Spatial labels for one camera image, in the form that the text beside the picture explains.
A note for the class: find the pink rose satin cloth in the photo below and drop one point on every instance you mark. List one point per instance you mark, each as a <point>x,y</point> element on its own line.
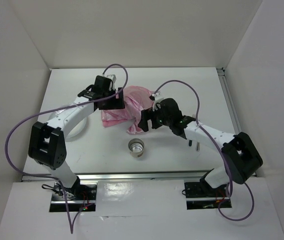
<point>136,99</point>

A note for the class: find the white round plate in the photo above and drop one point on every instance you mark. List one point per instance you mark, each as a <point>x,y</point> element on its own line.
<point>76,131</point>

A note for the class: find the aluminium front rail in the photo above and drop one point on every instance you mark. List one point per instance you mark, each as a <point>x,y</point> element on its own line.
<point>131,176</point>

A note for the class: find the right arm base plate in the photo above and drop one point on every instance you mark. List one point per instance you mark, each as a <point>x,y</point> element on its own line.
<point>200,197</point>

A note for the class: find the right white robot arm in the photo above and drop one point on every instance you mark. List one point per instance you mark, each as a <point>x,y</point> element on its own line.
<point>239,154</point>

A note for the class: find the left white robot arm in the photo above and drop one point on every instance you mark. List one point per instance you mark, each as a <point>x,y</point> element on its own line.
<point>47,141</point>

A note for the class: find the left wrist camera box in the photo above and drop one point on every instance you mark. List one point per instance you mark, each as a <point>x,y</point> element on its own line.
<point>112,77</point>

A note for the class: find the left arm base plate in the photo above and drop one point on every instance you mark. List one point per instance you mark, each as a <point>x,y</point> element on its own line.
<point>86,199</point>

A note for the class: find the silver table knife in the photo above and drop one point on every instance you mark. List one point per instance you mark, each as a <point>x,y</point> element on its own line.
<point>198,147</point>

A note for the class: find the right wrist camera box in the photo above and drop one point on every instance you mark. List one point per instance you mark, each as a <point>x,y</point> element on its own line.
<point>156,97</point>

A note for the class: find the small metal cup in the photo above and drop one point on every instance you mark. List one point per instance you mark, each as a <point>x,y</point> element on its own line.
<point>136,147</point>

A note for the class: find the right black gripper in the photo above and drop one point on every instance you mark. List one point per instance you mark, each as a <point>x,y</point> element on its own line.
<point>146,114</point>

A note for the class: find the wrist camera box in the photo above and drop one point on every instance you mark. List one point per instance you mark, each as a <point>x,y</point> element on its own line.
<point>156,97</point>
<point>112,77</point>

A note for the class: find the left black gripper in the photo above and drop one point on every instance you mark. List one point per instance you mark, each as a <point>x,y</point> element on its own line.
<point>117,103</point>

